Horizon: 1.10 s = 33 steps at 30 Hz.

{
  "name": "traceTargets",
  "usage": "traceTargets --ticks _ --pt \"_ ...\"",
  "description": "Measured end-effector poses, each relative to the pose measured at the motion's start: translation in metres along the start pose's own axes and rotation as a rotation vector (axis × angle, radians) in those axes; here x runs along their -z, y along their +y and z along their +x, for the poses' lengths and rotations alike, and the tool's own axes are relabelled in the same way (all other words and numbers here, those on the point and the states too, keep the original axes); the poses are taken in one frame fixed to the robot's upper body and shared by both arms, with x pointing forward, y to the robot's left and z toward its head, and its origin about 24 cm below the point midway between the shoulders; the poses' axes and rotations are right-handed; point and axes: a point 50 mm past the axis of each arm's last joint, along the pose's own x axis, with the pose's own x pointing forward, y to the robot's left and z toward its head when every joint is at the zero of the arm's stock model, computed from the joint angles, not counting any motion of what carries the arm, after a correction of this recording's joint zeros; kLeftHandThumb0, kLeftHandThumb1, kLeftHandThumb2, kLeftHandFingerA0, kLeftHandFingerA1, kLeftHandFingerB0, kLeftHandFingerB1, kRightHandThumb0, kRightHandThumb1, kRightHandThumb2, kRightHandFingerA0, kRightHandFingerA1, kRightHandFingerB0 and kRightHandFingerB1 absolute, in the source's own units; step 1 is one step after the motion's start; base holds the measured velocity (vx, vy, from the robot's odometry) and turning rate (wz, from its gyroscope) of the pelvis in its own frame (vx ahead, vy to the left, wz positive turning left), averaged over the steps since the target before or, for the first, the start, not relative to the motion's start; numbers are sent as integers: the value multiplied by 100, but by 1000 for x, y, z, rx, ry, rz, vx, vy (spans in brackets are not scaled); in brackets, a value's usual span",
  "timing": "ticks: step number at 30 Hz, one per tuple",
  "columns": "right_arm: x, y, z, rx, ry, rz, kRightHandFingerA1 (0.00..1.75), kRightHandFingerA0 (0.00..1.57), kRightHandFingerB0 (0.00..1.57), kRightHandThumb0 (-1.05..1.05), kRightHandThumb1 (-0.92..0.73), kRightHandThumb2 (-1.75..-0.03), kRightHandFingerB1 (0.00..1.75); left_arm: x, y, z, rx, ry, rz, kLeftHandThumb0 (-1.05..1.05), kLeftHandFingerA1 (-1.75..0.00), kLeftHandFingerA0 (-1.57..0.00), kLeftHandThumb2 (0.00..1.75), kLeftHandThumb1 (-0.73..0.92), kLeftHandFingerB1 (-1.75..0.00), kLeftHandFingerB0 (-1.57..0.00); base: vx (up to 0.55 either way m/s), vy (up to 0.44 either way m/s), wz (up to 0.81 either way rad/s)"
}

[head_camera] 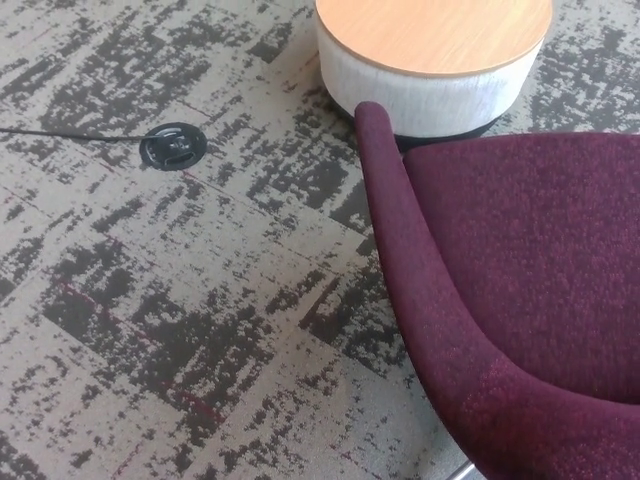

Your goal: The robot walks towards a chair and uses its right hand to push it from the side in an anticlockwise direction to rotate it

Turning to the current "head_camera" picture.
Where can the purple upholstered swivel chair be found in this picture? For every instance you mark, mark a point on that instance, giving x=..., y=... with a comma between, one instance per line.
x=525, y=250

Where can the black round floor outlet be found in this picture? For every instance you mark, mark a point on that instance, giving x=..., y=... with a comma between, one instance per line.
x=172, y=147

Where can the round wood-top grey side table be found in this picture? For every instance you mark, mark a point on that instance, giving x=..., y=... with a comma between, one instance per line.
x=425, y=40

